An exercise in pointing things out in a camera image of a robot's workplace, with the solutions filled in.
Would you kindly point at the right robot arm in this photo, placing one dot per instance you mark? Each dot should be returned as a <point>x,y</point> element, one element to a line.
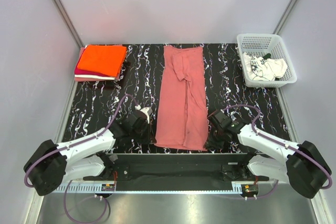
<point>299,165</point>

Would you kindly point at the black marble pattern mat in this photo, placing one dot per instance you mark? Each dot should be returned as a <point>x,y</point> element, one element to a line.
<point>96,103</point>

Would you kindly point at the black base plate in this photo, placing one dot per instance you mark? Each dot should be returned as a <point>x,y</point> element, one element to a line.
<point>189,170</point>

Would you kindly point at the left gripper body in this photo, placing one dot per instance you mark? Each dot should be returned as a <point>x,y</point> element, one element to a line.
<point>143,135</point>

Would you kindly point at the white slotted cable duct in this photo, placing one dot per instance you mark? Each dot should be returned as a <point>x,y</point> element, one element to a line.
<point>132,188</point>

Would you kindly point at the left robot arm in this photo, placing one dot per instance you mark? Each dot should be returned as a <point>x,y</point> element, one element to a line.
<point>94,146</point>

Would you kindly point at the aluminium frame rail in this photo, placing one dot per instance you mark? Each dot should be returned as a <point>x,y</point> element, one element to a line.
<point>55,174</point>

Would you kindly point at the white plastic basket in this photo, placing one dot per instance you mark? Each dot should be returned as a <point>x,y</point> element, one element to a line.
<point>260,45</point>

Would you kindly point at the salmon pink t-shirt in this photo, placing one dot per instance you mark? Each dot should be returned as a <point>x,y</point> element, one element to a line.
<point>182,113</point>

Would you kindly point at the orange folded t-shirt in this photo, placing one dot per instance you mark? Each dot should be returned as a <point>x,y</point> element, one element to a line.
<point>106,60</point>

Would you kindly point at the crimson folded t-shirt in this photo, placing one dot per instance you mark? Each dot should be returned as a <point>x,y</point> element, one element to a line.
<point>78,71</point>

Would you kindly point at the light pink folded t-shirt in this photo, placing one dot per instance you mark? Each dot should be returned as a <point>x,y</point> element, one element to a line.
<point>87,77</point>

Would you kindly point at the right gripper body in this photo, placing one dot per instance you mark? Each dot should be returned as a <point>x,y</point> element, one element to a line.
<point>216,139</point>

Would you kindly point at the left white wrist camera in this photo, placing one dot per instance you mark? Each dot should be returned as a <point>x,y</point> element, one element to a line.
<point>146,110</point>

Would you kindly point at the white printed t-shirt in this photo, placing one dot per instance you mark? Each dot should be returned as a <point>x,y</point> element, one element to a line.
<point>264,68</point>

